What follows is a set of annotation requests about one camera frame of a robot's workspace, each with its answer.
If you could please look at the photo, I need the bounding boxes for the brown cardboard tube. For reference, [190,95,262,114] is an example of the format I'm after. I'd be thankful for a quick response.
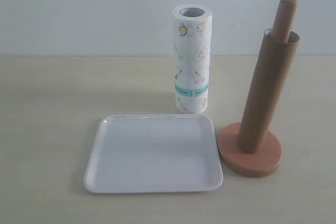
[237,29,300,154]

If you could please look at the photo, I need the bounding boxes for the white rectangular tray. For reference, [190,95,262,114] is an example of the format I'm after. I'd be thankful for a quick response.
[83,114,223,194]

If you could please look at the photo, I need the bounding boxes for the wooden paper towel holder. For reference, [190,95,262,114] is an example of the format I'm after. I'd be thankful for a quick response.
[218,0,298,177]

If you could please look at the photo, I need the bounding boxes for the printed white paper towel roll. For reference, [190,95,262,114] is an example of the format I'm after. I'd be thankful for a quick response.
[172,4,213,114]

